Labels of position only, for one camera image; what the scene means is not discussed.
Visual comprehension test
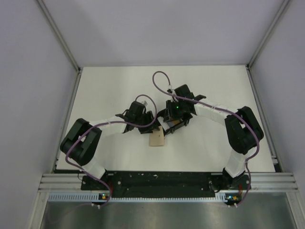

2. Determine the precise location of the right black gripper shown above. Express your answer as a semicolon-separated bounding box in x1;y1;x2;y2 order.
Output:
163;100;186;123

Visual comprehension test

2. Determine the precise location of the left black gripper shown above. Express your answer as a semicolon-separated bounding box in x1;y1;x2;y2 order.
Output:
134;111;160;134

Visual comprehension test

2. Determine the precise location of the black card holder box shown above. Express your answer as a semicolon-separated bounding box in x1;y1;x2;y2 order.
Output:
157;109;193;135

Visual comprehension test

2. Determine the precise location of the beige card stack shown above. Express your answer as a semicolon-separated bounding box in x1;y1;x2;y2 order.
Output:
149;126;165;147

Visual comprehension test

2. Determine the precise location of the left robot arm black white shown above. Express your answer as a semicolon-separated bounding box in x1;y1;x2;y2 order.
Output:
60;101;155;189

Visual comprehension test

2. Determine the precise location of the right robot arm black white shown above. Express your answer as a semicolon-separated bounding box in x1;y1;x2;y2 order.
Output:
164;84;264;189

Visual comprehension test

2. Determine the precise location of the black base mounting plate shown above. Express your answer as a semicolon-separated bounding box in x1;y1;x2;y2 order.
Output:
81;170;249;198

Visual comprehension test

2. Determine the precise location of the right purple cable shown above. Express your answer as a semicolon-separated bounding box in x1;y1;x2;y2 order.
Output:
152;71;260;207

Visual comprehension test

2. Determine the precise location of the purple cable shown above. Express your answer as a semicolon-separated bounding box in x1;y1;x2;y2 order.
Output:
152;71;260;207
64;94;159;208

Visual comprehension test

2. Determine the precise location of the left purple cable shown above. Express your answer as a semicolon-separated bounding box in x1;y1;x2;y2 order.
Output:
64;94;159;208

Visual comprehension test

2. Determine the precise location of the aluminium frame rail front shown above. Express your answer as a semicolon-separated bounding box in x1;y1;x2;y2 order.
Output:
39;173;298;192

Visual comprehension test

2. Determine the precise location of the grey slotted cable duct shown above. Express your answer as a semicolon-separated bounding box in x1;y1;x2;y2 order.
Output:
48;192;237;203

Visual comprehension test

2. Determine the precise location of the left aluminium corner post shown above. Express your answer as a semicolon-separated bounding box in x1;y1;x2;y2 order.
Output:
35;0;81;73

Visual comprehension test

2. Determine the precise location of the aluminium corner post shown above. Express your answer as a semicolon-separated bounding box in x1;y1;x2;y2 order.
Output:
35;0;81;73
246;0;292;69

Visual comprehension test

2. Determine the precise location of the right aluminium corner post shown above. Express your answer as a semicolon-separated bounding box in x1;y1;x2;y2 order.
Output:
246;0;292;69

